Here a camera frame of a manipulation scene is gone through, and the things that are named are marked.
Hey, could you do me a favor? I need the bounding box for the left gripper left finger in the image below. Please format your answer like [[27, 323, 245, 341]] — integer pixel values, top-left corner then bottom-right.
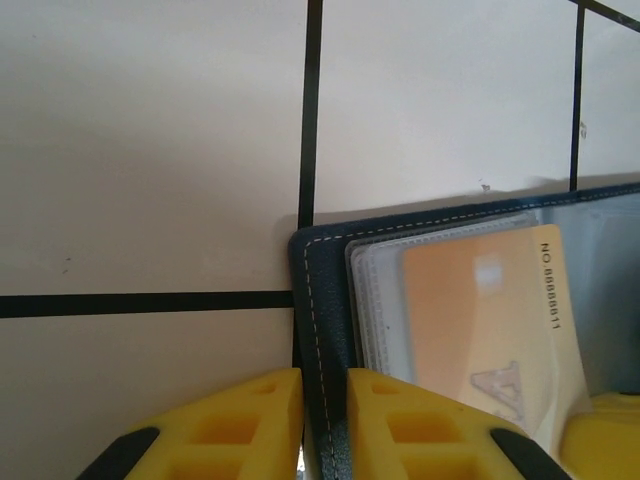
[[79, 367, 306, 480]]

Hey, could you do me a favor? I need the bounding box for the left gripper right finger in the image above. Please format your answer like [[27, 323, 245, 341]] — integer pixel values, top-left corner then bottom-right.
[[346, 366, 572, 480]]

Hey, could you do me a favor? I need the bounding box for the gold credit card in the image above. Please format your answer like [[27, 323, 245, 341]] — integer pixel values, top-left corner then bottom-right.
[[398, 222, 595, 436]]

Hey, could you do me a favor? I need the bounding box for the navy card holder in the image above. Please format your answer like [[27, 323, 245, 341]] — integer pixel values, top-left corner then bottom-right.
[[288, 182, 640, 480]]

